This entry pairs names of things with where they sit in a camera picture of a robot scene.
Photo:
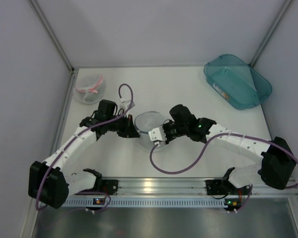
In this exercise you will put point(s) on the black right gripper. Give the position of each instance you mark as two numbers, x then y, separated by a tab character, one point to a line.
167	132

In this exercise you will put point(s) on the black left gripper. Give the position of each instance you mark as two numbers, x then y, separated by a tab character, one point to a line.
126	126

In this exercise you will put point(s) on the blue-trimmed white mesh laundry bag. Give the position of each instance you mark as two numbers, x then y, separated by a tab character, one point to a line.
144	123

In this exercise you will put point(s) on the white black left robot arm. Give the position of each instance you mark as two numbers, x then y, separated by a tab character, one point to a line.
51	182

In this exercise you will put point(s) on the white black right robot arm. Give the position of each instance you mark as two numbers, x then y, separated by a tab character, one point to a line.
273	160

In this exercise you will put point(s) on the teal plastic tray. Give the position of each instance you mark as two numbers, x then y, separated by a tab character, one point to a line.
237	82

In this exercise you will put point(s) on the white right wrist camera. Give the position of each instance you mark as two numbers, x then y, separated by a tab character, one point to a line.
157	136

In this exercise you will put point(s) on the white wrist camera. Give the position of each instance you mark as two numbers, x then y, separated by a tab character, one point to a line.
157	136
125	105

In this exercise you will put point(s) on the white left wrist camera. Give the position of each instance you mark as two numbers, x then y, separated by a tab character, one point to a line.
125	105

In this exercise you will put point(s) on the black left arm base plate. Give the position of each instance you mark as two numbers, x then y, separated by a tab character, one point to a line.
108	186

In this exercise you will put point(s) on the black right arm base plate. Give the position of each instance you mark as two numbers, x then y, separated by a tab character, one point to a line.
219	187

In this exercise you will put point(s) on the aluminium front rail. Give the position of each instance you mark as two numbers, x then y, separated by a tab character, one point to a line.
185	187

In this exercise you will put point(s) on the white slotted cable duct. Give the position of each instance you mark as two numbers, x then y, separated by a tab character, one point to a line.
150	202

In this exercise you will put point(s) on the left aluminium corner post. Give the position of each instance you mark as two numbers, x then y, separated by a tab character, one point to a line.
51	33

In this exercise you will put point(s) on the aluminium corner post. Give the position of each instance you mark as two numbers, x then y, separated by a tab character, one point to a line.
277	20
51	33

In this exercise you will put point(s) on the right aluminium corner post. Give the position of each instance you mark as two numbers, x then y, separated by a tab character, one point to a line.
277	20

